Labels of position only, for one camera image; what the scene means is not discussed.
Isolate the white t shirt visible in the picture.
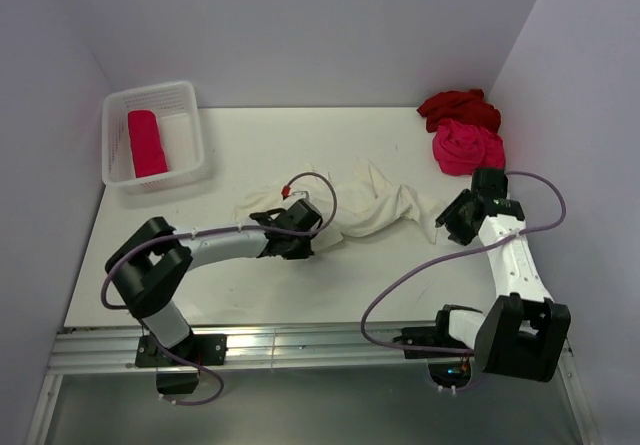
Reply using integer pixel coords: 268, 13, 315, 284
233, 159, 444, 252

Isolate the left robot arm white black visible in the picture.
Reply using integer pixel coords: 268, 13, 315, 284
105, 199, 324, 364

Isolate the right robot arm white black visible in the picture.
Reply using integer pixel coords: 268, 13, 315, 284
432, 168, 571, 382

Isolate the dark red t shirt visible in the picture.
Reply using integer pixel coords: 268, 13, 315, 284
417, 89, 501, 133

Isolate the rolled pink t shirt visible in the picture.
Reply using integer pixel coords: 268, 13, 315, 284
127, 110, 169, 178

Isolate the white plastic basket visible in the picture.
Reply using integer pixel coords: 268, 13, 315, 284
102, 81, 206, 194

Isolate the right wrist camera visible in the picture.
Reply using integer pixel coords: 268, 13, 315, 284
483, 188, 525, 221

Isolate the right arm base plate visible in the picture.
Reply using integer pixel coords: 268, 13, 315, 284
393, 325, 474, 360

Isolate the aluminium rail frame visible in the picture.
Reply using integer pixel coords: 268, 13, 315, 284
24, 314, 601, 445

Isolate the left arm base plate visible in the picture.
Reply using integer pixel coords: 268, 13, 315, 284
134, 332, 229, 396

